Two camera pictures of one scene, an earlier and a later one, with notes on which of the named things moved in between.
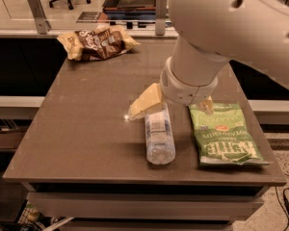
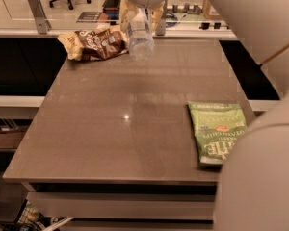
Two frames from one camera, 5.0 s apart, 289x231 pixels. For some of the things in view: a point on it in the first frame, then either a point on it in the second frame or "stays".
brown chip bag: x=100 y=42 stays
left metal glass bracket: x=41 y=24 stays
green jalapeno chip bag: x=223 y=137 stays
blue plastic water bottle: x=159 y=136 → x=142 y=44
